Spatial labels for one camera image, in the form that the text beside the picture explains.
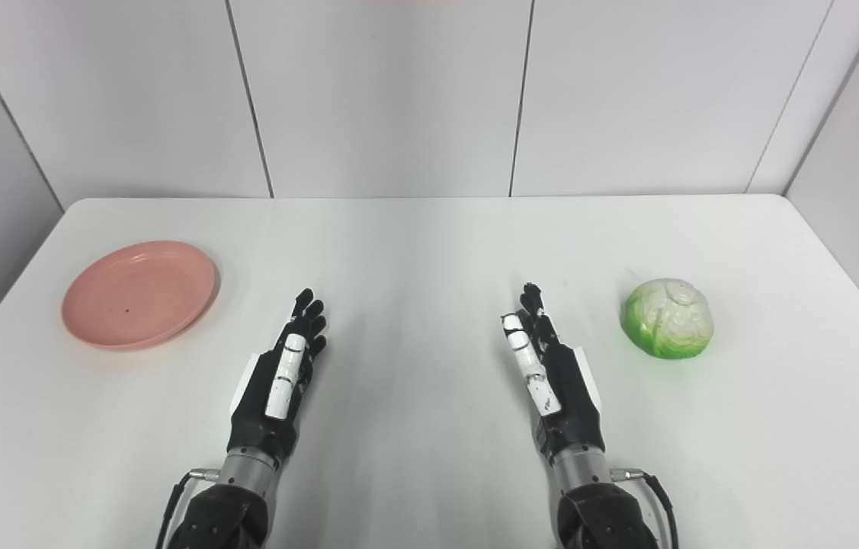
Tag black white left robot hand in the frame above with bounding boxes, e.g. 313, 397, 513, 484
227, 288, 328, 466

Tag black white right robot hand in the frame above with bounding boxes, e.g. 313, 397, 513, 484
502, 283, 607, 464

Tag green white toy cabbage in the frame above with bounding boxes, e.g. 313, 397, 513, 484
620, 278, 715, 361

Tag pink round plate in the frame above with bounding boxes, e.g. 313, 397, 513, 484
61, 241, 220, 352

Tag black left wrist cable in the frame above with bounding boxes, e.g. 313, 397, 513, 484
155, 468, 220, 549

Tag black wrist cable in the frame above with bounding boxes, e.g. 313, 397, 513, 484
611, 467, 680, 549
155, 468, 220, 549

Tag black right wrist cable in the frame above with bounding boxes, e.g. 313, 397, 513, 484
611, 467, 680, 549

